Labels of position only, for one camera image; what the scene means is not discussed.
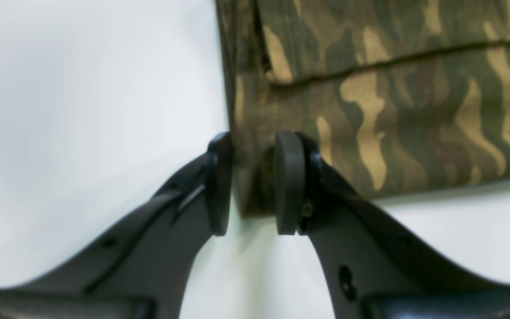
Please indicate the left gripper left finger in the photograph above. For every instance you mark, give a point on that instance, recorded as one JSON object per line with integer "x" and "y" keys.
{"x": 139, "y": 267}

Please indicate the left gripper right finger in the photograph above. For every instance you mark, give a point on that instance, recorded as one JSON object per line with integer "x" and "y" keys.
{"x": 374, "y": 267}

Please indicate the camouflage pattern T-shirt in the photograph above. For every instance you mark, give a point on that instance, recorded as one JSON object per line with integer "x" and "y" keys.
{"x": 401, "y": 96}

